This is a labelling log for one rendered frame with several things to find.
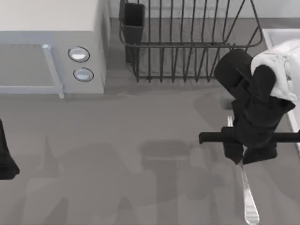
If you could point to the small silver microwave knob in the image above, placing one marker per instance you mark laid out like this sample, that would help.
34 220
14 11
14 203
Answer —
83 74

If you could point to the large silver microwave knob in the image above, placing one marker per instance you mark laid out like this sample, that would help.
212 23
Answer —
78 54

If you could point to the pale microwave oven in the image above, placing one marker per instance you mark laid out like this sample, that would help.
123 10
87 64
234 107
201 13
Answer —
47 18

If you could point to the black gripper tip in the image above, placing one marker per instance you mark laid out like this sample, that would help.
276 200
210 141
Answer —
5 157

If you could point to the glass microwave door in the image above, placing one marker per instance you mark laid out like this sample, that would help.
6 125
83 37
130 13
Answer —
21 65

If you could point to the dark utensil holder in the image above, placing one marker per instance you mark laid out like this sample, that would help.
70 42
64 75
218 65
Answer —
133 21

